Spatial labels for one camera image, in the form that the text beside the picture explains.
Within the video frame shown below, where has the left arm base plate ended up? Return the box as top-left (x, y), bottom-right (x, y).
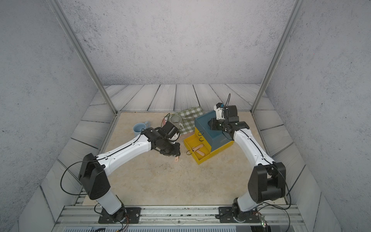
top-left (98, 207), bottom-right (142, 224)

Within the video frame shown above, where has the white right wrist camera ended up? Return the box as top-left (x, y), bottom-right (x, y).
top-left (214, 102), bottom-right (225, 120)

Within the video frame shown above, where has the teal drawer cabinet box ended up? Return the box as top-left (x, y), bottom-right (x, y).
top-left (195, 111), bottom-right (232, 151)

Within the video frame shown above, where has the aluminium frame post right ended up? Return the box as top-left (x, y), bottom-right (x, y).
top-left (250, 0), bottom-right (305, 115)

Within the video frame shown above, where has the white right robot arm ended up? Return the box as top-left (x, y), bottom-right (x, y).
top-left (208, 118), bottom-right (287, 221)

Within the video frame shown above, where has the green striped ceramic cup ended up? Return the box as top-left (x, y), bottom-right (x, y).
top-left (169, 115), bottom-right (184, 130)

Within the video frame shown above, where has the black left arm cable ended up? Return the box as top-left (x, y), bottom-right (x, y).
top-left (60, 113), bottom-right (182, 217)

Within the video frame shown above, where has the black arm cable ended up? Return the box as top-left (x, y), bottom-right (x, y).
top-left (221, 92), bottom-right (292, 232)
top-left (60, 113), bottom-right (182, 217)

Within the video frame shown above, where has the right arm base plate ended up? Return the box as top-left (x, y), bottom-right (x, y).
top-left (215, 206), bottom-right (260, 223)

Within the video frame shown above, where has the aluminium frame post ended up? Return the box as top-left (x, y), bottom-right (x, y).
top-left (250, 0), bottom-right (305, 115)
top-left (47, 0), bottom-right (118, 116)

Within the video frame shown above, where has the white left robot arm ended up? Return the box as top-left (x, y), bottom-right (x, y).
top-left (78, 126), bottom-right (181, 216)

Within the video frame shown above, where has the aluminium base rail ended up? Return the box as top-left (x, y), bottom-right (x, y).
top-left (53, 205), bottom-right (307, 232)

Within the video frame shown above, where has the aluminium frame post left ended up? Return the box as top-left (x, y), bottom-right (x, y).
top-left (47, 0), bottom-right (118, 116)

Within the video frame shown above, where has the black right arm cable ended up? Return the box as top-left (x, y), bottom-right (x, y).
top-left (221, 92), bottom-right (292, 232)

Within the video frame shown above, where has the green checkered cloth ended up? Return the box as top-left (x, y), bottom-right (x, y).
top-left (161, 106), bottom-right (203, 135)

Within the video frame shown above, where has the light blue mug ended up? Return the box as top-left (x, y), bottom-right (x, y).
top-left (133, 121), bottom-right (151, 137)

